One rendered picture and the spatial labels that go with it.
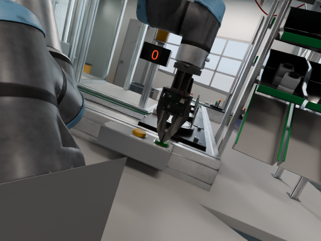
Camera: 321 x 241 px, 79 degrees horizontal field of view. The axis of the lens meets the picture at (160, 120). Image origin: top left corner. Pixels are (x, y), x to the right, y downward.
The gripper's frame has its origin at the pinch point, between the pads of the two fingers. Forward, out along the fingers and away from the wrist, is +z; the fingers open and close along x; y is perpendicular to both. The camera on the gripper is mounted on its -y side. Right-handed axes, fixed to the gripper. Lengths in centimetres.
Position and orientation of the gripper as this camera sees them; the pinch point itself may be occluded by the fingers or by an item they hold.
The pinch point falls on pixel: (163, 136)
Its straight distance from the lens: 54.8
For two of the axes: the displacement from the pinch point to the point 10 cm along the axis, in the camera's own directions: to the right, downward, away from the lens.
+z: -3.2, 9.2, 2.4
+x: 9.3, 3.5, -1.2
